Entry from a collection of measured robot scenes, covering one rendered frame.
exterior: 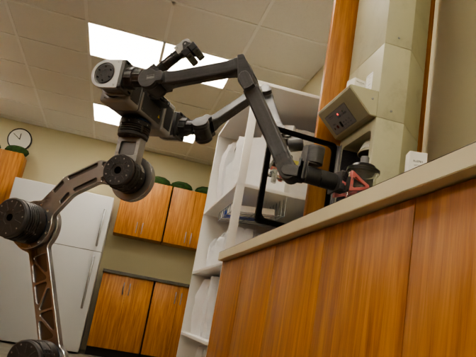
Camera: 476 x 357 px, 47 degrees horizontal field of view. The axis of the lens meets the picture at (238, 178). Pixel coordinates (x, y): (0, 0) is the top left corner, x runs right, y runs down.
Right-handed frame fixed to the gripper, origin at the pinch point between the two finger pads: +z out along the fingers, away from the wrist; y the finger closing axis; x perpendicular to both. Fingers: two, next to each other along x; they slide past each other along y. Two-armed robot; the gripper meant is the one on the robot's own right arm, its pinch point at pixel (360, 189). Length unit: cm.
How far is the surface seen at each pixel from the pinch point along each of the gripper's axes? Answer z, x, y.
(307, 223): -21.9, 19.4, -19.6
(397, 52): 10, -59, 11
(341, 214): -22, 20, -43
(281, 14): -7, -151, 162
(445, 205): -19, 23, -81
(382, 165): 11.0, -13.9, 10.4
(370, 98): 2.5, -37.2, 10.9
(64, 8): -156, -143, 236
